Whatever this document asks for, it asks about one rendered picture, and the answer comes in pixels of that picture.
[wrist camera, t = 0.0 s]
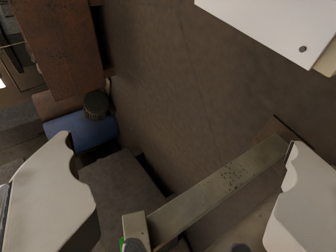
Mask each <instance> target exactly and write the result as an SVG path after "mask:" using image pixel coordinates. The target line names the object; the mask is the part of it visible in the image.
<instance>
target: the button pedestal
mask: <svg viewBox="0 0 336 252"><path fill-rule="evenodd" d="M292 140H293V141H300V142H303V143H304V144H305V145H307V146H308V147H309V148H310V149H311V150H312V151H314V150H315V149H314V148H313V147H312V146H311V145H310V144H308V143H307V142H306V141H305V140H304V139H302V138H301V137H300V136H299V135H298V134H297V133H295V132H294V131H293V130H292V129H291V128H289V127H288V126H287V125H286V124H285V123H283V122H282V121H281V120H280V119H279V118H278V117H276V116H275V115H273V116H272V117H271V118H270V119H269V121H268V122H267V123H266V125H265V126H264V127H263V128H262V130H261V131H260V132H259V133H258V135H257V136H256V137H255V139H254V140H253V141H252V142H251V144H250V146H251V147H252V149H250V150H249V151H247V152H245V153H244V154H242V155H241V156H239V157H238V158H236V159H235V160H233V161H232V162H230V163H228V164H227V165H225V166H224V167H222V168H221V169H219V170H218V171H216V172H215V173H213V174H211V175H210V176H208V177H207V178H205V179H204V180H202V181H201V182H199V183H198V184H196V185H194V186H193V187H191V188H190V189H188V190H187V191H185V192H184V193H182V194H181V195H179V196H178V197H176V198H174V199H173V200H171V201H170V202H168V203H167V204H165V205H164V206H162V207H161V208H159V209H157V210H156V211H154V212H153V213H151V214H150V215H148V216H147V217H146V212H145V211H144V210H142V211H137V212H133V213H128V214H124V215H122V226H123V241H125V240H126V239H128V238H137V239H140V240H141V241H142V243H143V245H144V246H145V248H146V250H147V252H156V251H157V250H159V249H160V248H161V247H163V246H164V245H166V244H167V243H168V242H170V241H171V240H172V239H174V238H175V237H176V236H178V235H179V234H180V233H182V232H183V231H184V230H186V229H187V228H188V227H190V226H191V225H192V224H194V223H195V222H196V221H198V220H199V219H200V218H202V217H203V216H204V215H206V214H207V213H208V212H210V211H211V210H213V209H214V208H215V207H217V206H218V205H219V204H221V203H222V202H223V201H225V200H226V199H227V198H229V197H230V196H231V195H233V194H234V193H235V192H237V191H238V190H239V189H241V188H242V187H243V186H245V185H246V184H247V183H249V182H250V181H251V180H253V179H254V178H255V177H257V176H258V175H259V174H261V173H262V172H264V171H265V170H266V169H268V168H269V167H272V168H273V169H274V170H275V171H276V172H277V173H278V174H279V175H280V176H281V175H283V174H284V173H285V172H287V171H288V170H287V168H286V165H284V164H283V163H284V160H285V157H286V154H287V151H288V148H289V145H290V143H291V141H292Z"/></svg>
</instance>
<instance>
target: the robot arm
mask: <svg viewBox="0 0 336 252"><path fill-rule="evenodd" d="M75 155H76V152H75V147H74V143H73V138H72V133H71V131H70V130H69V131H66V130H63V131H60V132H58V133H57V134H56V135H55V136H54V137H53V138H51V139H50V140H49V141H48V142H47V143H46V144H44V145H43V146H42V147H41V148H40V149H39V150H37V151H36V152H35V153H34V154H33V155H32V156H31V157H30V158H29V159H28V160H26V161H25V162H24V163H23V164H22V165H21V167H20V168H19V169H18V170H17V171H16V173H15V174H14V175H13V177H12V178H11V180H10V181H9V183H6V184H2V185H0V252H91V251H92V249H93V248H94V247H95V245H96V244H97V243H98V241H99V240H100V238H101V229H100V223H99V218H98V212H97V207H96V202H95V200H94V197H93V195H92V192H91V190H90V187H89V186H88V185H87V184H85V183H83V182H81V181H79V174H78V169H77V165H76V160H75ZM283 165H285V167H286V169H287V172H286V175H285V178H284V180H283V183H282V185H281V189H282V191H283V193H280V194H279V196H278V198H277V200H276V203H275V205H274V208H273V210H272V213H271V215H270V218H269V220H268V223H267V226H266V229H265V233H264V236H263V239H262V243H263V246H264V248H265V249H266V251H267V252H336V170H335V169H333V168H332V167H331V166H330V165H329V164H328V163H327V162H325V161H324V160H323V159H322V158H321V157H320V156H318V155H317V154H316V153H315V152H314V151H312V150H311V149H310V148H309V147H308V146H307V145H305V144H304V143H303V142H301V141H294V140H291V142H290V144H289V147H288V150H287V153H286V156H285V159H284V162H283ZM122 252H147V250H146V248H145V246H144V244H143V242H142V241H141V240H140V239H139V238H132V237H130V238H127V239H126V240H125V241H124V242H123V245H122ZM229 252H251V249H250V248H249V246H248V245H246V244H244V243H233V244H232V245H231V247H230V249H229Z"/></svg>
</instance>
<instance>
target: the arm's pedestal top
mask: <svg viewBox="0 0 336 252"><path fill-rule="evenodd" d="M312 68H313V69H314V70H316V71H318V72H319V73H321V74H323V75H325V76H326V77H329V78H330V77H332V76H334V75H335V74H336V36H335V37H334V39H333V40H332V41H331V43H330V44H329V45H328V47H327V48H326V49H325V51H324V52H323V53H322V55H321V56H320V57H319V59H318V60H317V61H316V63H315V64H314V65H313V67H312Z"/></svg>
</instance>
